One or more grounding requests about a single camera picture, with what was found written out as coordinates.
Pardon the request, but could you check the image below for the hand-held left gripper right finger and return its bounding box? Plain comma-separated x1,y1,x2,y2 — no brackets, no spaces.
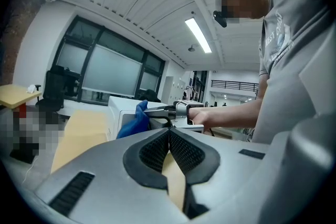
167,127,291,221

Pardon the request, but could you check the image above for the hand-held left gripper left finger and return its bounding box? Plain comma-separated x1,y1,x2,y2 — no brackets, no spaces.
33,127,190,221

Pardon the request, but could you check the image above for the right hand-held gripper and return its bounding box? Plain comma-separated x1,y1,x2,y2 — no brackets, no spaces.
143,99,205,131

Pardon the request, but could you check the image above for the blue cloth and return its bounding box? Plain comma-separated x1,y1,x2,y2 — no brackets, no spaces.
117,99,151,140

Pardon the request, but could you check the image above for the person's right forearm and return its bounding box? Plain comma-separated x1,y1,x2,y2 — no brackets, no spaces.
188,97,261,130

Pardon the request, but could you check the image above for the black framed window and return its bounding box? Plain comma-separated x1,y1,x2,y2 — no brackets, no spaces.
51,15,166,106

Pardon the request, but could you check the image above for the black balcony railing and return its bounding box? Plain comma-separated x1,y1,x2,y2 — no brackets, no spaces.
211,79,260,92

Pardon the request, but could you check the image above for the long ceiling light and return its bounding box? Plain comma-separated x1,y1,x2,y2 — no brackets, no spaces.
184,17,213,54

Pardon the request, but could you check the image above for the black office chair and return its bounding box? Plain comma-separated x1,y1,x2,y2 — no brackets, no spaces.
35,65,80,113

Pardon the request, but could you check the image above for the small wooden side table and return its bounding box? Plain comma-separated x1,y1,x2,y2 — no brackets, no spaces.
0,83,43,120

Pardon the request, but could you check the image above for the person's gray printed t-shirt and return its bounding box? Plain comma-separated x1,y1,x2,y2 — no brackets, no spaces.
258,0,336,145

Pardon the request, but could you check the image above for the white floor cable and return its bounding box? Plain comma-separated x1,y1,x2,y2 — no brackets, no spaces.
22,156,37,185

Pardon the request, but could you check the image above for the black head-mounted camera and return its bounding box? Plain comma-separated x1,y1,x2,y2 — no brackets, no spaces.
213,9,228,28

